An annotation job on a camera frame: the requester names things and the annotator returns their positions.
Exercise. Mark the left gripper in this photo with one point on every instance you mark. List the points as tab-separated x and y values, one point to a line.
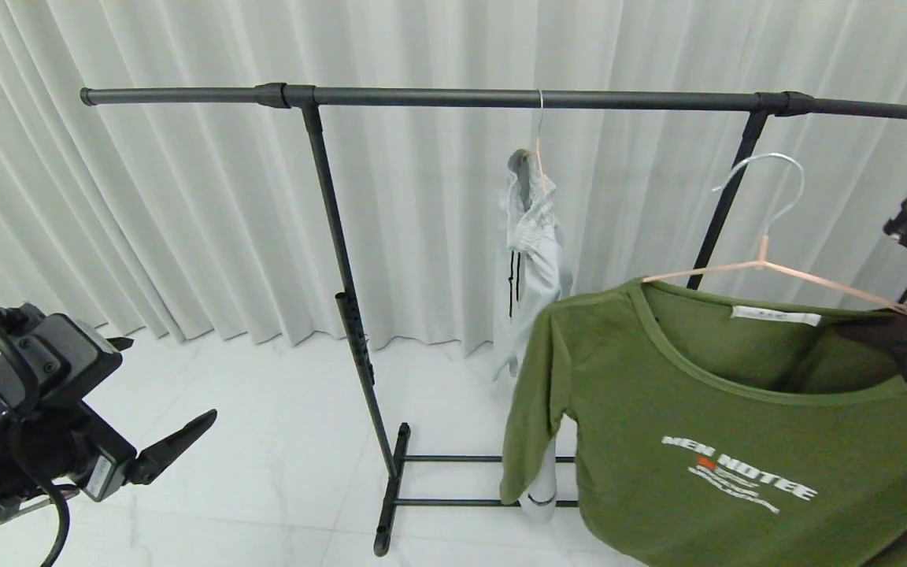
83	449

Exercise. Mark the white curtain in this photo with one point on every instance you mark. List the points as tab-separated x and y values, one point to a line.
186	205

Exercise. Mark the pink clothes hanger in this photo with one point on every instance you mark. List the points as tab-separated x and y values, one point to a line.
808	275
539	126

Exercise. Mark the green long-sleeved shirt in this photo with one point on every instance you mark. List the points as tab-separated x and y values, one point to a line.
658	441

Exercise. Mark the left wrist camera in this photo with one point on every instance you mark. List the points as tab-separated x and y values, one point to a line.
60	354

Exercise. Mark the pale grey trousers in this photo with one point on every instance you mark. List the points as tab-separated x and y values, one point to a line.
536	268

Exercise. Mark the black clothes rack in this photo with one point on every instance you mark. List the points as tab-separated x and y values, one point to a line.
438	98

